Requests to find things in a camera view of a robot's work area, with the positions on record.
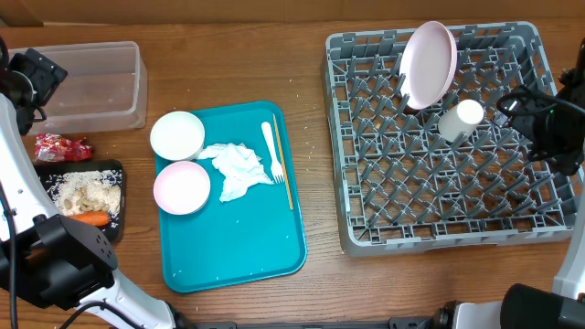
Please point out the wooden chopstick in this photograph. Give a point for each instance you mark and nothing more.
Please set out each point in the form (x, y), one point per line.
(285, 177)

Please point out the white bowl with food scraps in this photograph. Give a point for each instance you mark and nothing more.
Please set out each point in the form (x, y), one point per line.
(178, 136)

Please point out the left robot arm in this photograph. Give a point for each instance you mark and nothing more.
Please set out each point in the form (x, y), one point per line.
(47, 258)

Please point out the grey dishwasher rack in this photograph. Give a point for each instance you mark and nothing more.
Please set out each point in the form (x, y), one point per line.
(400, 187)

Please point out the white plastic cup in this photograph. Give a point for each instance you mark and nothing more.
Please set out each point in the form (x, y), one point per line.
(462, 118)

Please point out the clear plastic bin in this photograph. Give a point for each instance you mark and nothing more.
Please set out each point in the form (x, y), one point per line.
(105, 90)

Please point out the pink bowl with food scraps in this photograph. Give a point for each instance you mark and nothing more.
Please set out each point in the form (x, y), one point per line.
(182, 188)

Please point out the pink round plate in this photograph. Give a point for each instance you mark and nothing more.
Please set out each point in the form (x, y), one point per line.
(428, 63)

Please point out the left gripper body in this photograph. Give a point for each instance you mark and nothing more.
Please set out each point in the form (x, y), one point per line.
(35, 82)

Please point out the orange carrot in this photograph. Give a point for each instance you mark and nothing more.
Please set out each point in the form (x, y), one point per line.
(94, 218)

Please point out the white napkin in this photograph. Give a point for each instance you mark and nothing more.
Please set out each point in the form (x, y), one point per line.
(240, 166)

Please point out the teal serving tray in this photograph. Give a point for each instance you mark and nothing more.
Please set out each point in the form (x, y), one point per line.
(251, 238)

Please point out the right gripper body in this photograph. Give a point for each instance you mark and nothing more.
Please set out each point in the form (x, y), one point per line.
(546, 133)

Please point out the white plastic fork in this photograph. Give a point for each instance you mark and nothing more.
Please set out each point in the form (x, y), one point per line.
(276, 167)

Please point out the spilled rice and scraps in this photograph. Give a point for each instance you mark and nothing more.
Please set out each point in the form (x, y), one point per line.
(82, 192)

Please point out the black plastic bin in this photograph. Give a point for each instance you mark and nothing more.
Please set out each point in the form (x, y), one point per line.
(114, 230)

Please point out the red snack wrapper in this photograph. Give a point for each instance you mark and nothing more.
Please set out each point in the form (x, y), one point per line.
(54, 148)

